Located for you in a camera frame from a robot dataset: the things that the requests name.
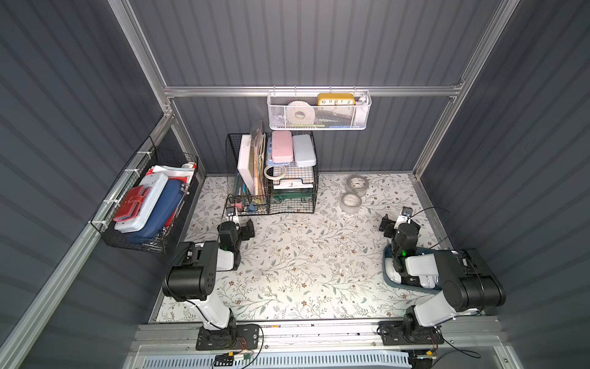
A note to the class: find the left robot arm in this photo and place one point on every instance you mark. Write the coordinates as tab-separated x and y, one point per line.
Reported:
191	277

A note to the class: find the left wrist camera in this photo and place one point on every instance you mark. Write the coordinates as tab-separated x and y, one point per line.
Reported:
232	215

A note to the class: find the pink pencil case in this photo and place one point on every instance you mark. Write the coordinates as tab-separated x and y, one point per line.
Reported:
282	147

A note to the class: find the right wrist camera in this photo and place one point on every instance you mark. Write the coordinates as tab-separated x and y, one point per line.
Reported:
405	214

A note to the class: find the white rounded mouse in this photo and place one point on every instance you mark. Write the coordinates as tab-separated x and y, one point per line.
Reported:
391	273

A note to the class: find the navy blue pouch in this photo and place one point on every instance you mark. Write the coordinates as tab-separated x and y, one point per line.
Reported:
165	208

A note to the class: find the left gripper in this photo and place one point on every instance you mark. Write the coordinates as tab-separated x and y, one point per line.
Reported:
237	225

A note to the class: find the white book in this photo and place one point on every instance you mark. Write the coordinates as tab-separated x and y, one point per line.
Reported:
246	163

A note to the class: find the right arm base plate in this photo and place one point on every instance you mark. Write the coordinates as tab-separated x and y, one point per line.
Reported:
399	333

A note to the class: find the white mesh wall basket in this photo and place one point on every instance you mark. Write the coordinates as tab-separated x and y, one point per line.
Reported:
328	118

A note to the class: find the clear tape roll far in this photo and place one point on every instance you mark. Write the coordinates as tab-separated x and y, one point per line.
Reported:
357	184

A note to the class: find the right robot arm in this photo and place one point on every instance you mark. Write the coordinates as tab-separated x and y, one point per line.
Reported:
455	282

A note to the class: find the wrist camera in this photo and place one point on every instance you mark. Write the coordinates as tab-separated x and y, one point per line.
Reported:
405	214
232	215

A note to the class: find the clear tape roll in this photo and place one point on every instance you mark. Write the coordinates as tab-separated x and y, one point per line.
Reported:
350	203
357	184

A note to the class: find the red wallet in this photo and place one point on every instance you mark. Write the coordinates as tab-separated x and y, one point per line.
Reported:
131	204

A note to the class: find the white plastic case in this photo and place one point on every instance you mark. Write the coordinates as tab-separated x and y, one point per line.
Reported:
156	183

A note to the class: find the clear tape roll near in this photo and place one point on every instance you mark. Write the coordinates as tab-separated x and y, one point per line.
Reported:
350	203

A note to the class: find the teal storage box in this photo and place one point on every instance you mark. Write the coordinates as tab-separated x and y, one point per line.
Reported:
417	287

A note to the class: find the white tape roll in basket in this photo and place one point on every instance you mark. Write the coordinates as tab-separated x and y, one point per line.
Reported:
300	113

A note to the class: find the light grey pencil case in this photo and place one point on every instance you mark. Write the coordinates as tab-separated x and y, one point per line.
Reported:
304	151

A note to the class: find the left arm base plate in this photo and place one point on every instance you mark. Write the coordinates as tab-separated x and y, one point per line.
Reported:
232	338

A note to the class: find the yellow clock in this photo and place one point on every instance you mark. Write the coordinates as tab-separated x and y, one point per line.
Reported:
336	99

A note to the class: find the black wire side basket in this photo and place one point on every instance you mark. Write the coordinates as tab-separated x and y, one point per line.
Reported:
151	159

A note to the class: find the black wire desk organizer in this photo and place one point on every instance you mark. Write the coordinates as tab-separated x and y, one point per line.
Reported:
286	188

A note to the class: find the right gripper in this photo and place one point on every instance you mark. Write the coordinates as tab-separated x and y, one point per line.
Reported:
394	224

